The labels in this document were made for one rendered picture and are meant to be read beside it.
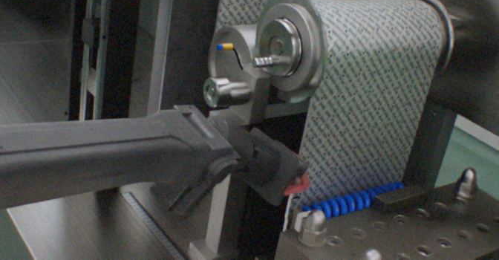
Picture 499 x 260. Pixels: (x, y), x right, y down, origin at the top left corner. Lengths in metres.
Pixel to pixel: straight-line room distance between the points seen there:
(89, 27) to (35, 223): 0.33
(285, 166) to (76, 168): 0.36
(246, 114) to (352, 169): 0.18
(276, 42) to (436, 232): 0.36
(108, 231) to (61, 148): 0.56
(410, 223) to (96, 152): 0.56
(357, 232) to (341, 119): 0.16
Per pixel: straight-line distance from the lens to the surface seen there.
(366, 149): 0.98
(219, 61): 1.02
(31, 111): 1.42
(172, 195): 0.78
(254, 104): 0.90
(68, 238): 1.05
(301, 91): 0.86
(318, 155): 0.92
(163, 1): 1.17
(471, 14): 1.08
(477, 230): 1.02
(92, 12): 1.15
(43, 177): 0.51
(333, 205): 0.95
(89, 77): 1.18
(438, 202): 1.06
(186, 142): 0.65
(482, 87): 1.08
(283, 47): 0.86
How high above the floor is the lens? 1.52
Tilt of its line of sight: 24 degrees down
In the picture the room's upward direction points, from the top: 11 degrees clockwise
